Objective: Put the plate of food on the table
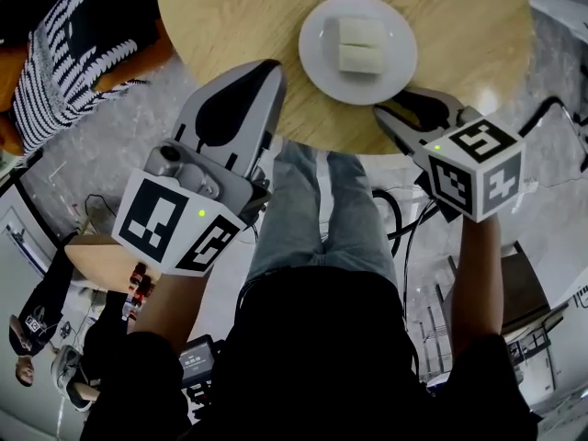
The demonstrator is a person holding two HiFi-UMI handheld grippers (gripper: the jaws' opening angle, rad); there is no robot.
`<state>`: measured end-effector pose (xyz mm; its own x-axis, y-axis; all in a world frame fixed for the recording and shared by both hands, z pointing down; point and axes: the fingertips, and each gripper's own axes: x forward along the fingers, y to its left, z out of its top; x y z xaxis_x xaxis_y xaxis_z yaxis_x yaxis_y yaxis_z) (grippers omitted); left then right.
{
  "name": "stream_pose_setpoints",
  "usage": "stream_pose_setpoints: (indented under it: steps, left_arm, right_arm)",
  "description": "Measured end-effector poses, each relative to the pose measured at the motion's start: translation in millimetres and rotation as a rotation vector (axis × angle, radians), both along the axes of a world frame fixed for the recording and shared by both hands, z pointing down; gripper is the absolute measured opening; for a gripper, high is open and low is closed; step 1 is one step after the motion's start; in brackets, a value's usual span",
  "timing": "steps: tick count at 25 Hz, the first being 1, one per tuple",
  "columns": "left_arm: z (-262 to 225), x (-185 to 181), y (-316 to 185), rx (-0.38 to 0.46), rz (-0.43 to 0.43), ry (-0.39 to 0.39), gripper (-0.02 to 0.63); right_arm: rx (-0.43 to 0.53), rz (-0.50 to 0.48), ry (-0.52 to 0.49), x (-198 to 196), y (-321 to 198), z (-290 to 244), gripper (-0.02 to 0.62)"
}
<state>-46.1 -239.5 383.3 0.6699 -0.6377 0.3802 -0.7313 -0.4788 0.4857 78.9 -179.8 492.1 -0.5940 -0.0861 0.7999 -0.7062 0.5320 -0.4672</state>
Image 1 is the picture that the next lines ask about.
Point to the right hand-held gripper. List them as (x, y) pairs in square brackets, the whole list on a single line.
[(478, 168)]

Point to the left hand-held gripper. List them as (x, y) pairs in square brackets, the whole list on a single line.
[(151, 218)]

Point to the white rectangular food piece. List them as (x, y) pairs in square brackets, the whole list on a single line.
[(360, 30), (360, 60)]

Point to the white plate of food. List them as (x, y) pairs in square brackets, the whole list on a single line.
[(317, 60)]

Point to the person's left forearm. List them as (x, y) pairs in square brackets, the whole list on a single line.
[(170, 306)]

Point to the person's right forearm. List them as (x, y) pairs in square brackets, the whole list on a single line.
[(478, 283)]

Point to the small tan wooden side table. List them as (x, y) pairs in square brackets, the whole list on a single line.
[(101, 260)]

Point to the cluster of red-capped bottles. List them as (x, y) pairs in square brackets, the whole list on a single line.
[(140, 285)]

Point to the person's right jeans leg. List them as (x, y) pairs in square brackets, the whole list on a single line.
[(356, 209)]

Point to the person's jeans leg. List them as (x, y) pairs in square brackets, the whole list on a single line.
[(356, 209), (289, 209)]

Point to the person's left jeans leg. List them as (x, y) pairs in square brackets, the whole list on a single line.
[(289, 209)]

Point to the black screen device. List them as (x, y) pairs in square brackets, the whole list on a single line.
[(195, 361)]

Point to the grey sneaker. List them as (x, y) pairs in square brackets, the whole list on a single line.
[(66, 370)]

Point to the round light wooden table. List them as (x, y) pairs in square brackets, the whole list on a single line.
[(229, 16)]

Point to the person's black shirt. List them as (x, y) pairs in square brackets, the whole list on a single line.
[(312, 361)]

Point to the black metal tube frame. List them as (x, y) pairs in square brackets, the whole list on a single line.
[(584, 154)]

